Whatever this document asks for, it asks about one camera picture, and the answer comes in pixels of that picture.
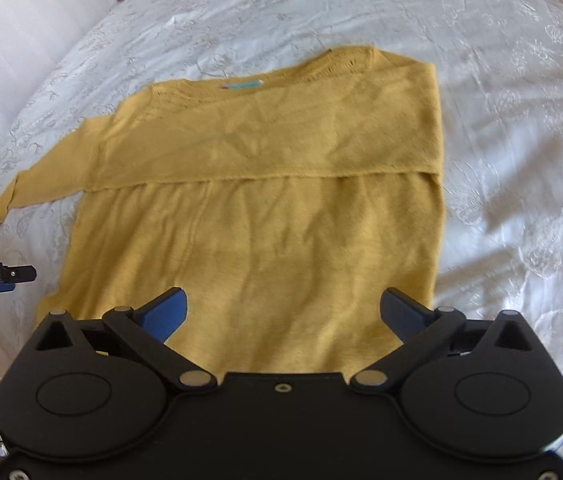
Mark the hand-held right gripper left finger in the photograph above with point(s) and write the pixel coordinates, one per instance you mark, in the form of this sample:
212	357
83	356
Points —
165	316

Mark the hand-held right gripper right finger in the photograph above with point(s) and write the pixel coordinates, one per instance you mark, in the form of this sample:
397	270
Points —
401	316

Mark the yellow knit sweater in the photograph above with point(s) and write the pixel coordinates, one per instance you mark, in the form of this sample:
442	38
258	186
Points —
271	200

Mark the white embroidered bedspread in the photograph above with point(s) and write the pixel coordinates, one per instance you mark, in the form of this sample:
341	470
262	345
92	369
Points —
511	110

